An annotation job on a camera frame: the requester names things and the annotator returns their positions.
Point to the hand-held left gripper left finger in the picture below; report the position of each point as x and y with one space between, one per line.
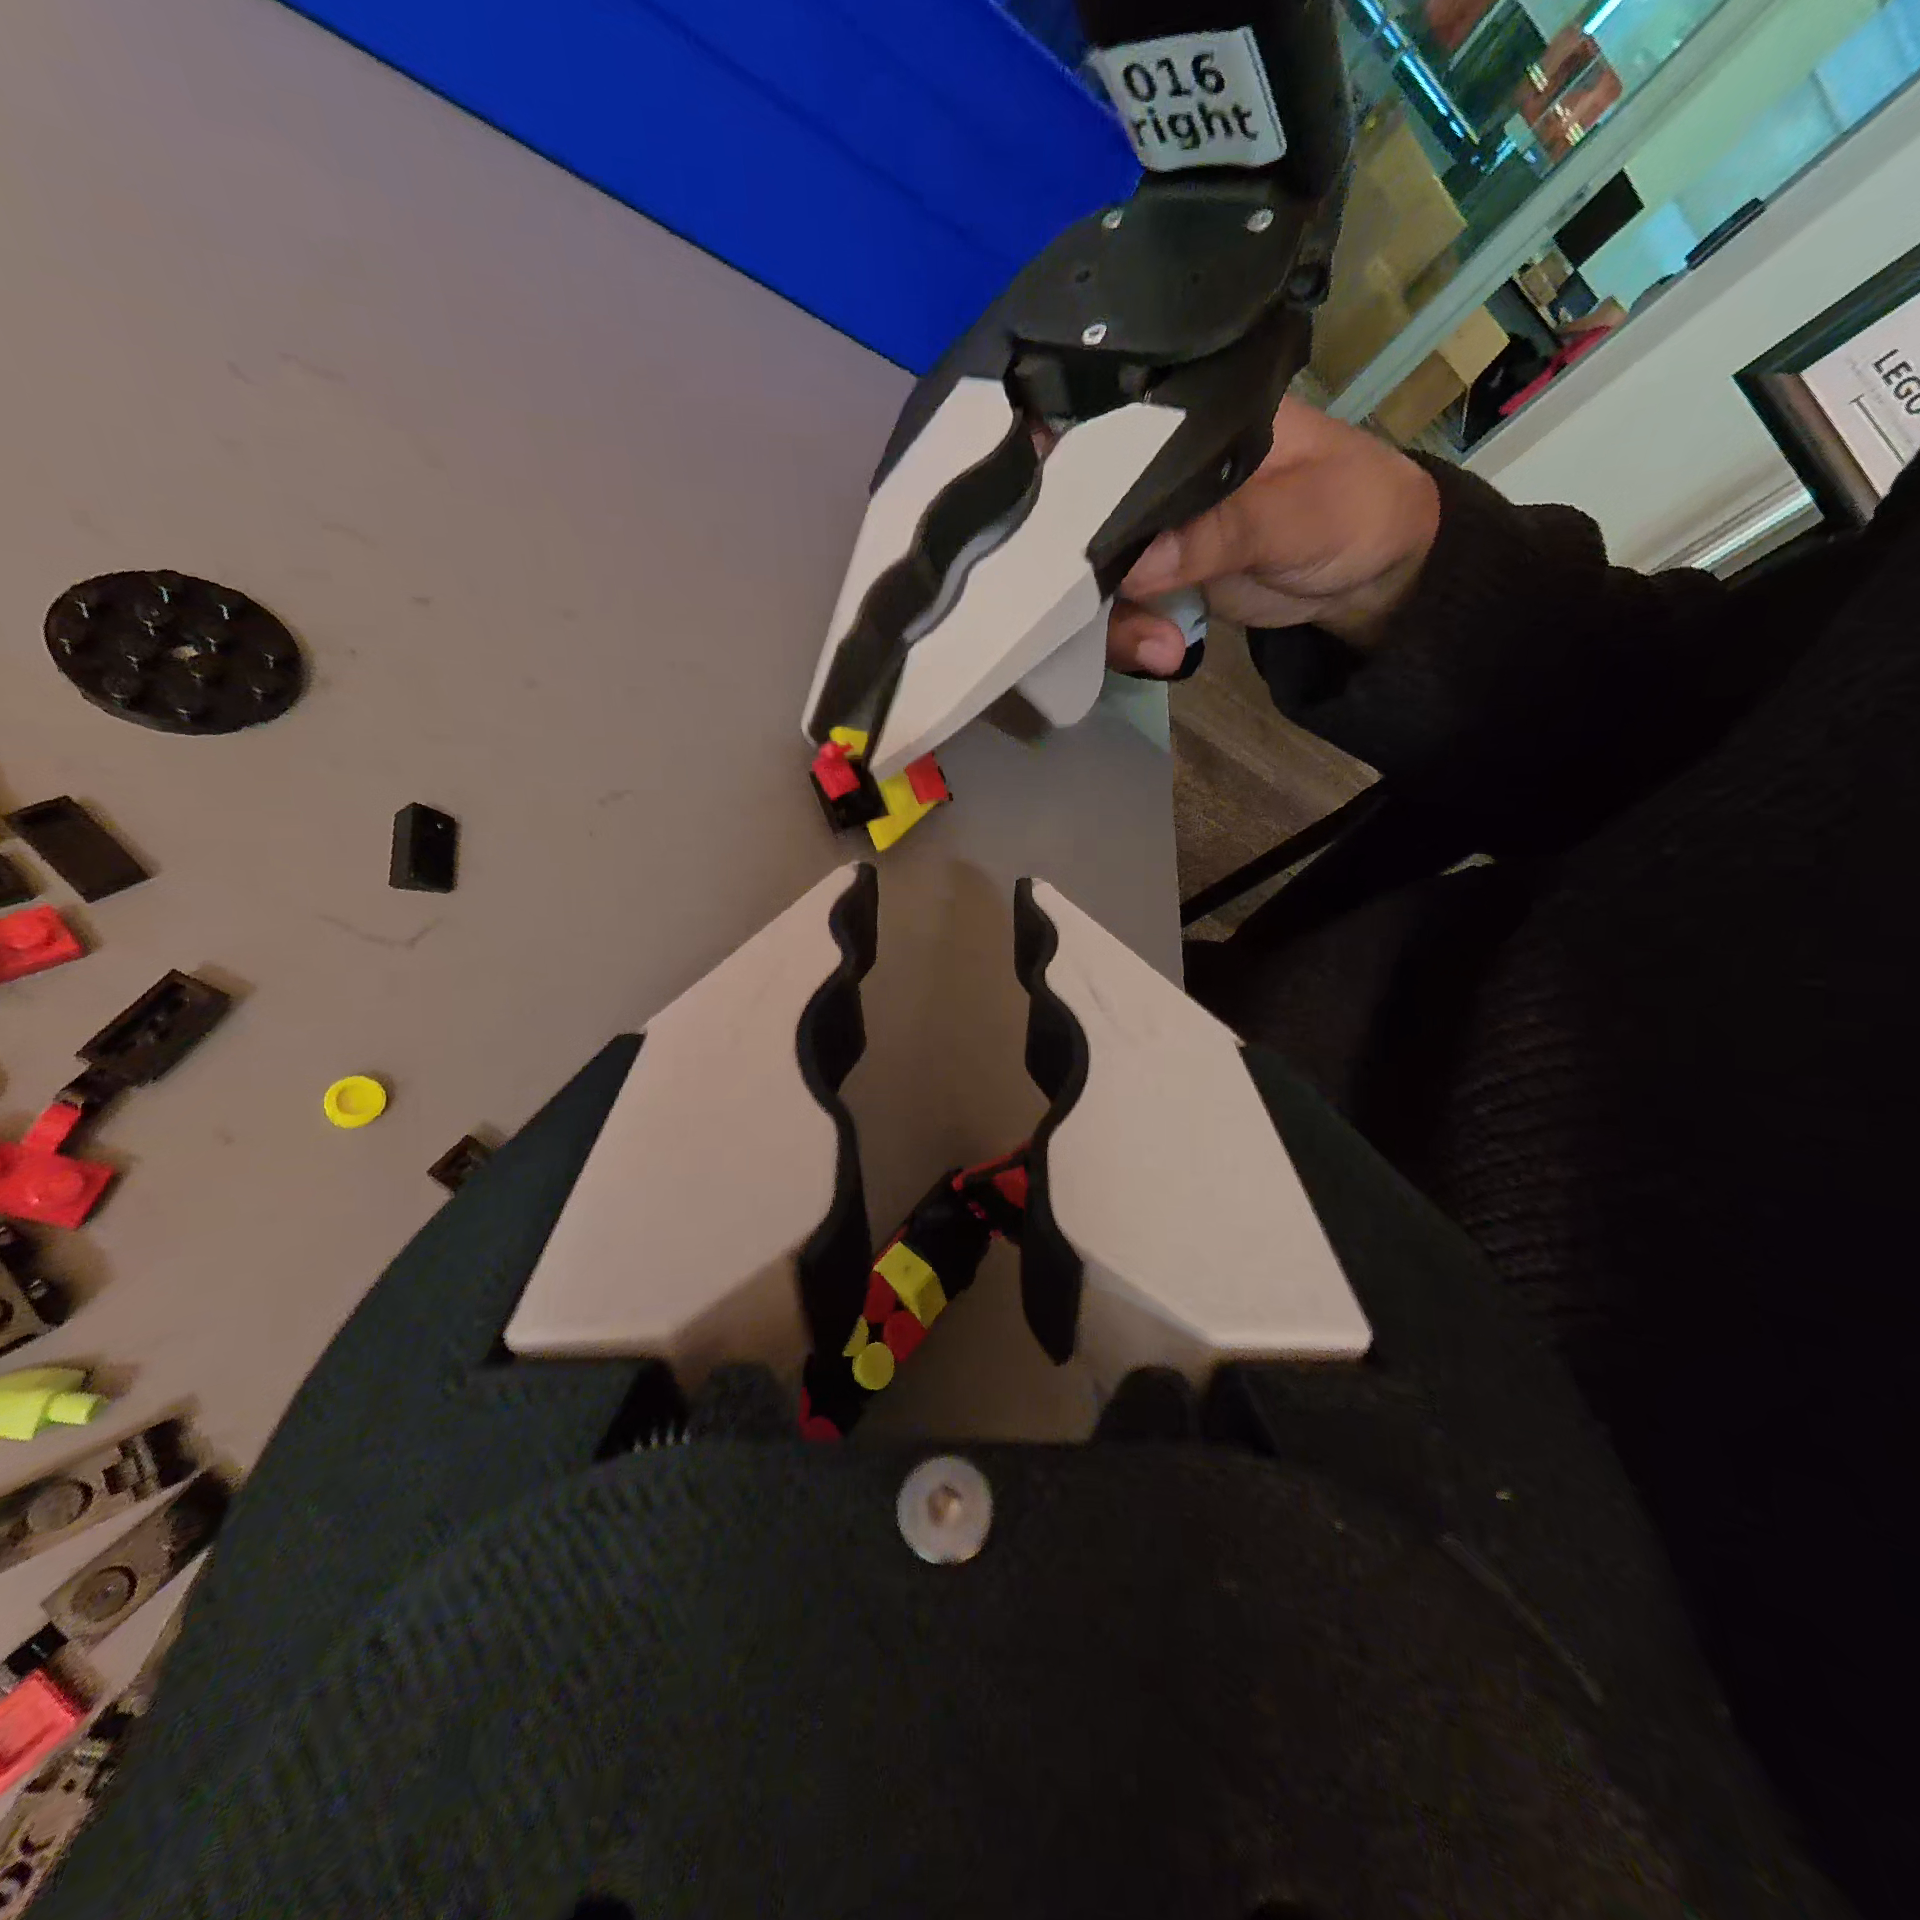
676 1200

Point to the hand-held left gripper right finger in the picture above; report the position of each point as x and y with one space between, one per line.
1202 1200

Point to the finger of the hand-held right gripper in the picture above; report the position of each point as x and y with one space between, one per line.
1036 600
902 510

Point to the small red yellow lego subassembly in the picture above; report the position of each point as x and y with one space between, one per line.
886 796

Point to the black and red lego assembly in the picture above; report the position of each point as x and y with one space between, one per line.
916 1276

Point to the person's right forearm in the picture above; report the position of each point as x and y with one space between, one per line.
1577 662

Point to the small dark lego piece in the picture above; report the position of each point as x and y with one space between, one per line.
461 1163

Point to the yellow round lego stud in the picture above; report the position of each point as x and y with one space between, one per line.
356 1101

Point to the small black lego tile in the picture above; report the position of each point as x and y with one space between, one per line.
423 848

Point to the pile of loose lego pieces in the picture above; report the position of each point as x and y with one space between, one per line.
150 1028

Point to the black round lego plate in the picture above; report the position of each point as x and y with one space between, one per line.
172 653

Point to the person's right hand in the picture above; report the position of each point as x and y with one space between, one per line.
1321 525

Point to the cardboard box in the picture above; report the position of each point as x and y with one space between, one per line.
1449 376
1395 224

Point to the blue plastic bin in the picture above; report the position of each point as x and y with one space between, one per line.
780 136

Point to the person's black knit sweater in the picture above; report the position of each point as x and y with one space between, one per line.
1652 1276

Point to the glass display shelf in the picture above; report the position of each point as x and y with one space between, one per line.
1725 120

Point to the black framed sign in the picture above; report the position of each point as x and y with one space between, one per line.
1845 389

